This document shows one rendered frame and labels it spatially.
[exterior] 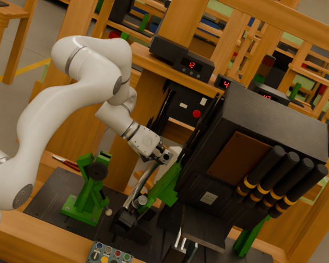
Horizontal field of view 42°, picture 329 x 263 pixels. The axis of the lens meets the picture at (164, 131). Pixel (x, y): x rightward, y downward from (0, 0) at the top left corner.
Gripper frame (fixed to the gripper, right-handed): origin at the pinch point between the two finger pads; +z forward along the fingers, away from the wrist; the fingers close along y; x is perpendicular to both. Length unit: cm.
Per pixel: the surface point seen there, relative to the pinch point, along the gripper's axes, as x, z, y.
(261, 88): -20.0, 13.8, 42.8
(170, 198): -4.0, 10.6, -13.1
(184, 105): -2.6, -5.2, 23.0
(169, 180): -8.8, 5.0, -9.6
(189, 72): -9.8, -12.4, 32.3
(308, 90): 605, 366, 658
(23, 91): 341, -99, 103
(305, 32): -33, 13, 69
